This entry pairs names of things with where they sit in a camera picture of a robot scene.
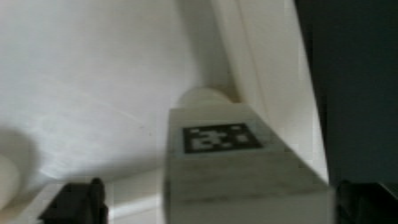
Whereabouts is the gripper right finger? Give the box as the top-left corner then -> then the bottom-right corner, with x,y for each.
337,181 -> 398,224

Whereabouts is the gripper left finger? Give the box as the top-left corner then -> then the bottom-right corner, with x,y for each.
38,178 -> 109,224

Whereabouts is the white table leg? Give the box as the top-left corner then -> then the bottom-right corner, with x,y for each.
164,88 -> 337,224

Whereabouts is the white square table top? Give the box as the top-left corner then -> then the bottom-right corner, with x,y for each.
0,0 -> 328,224

